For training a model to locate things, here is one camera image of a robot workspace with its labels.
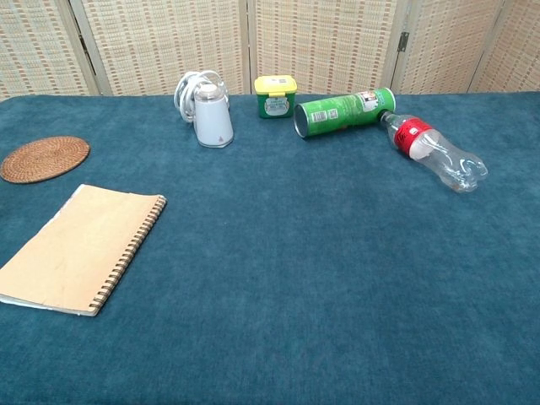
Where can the tan spiral-bound notebook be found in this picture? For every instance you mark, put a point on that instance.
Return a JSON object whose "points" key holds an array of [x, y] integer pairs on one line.
{"points": [[76, 253]]}

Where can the blue velvet tablecloth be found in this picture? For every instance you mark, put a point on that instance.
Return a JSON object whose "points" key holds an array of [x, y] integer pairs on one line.
{"points": [[295, 261]]}

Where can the white electric grinder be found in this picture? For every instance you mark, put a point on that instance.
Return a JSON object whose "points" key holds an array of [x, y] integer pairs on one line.
{"points": [[213, 120]]}

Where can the yellow-lidded green box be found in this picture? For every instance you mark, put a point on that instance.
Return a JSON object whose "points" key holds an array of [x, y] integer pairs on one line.
{"points": [[276, 99]]}

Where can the green chips can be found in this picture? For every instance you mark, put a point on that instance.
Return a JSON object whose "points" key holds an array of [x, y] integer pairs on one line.
{"points": [[341, 113]]}

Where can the empty red-label plastic bottle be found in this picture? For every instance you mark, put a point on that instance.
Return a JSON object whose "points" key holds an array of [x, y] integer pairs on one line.
{"points": [[426, 143]]}

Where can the woven bamboo screen panel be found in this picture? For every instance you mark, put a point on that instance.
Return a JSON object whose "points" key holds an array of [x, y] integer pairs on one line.
{"points": [[519, 50], [325, 42], [164, 42], [38, 46], [447, 42]]}

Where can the dark metal screen hinge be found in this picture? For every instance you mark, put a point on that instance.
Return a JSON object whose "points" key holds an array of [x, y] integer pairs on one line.
{"points": [[403, 41]]}

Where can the round woven rattan coaster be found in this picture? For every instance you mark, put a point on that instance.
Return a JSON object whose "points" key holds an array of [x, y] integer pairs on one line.
{"points": [[44, 159]]}

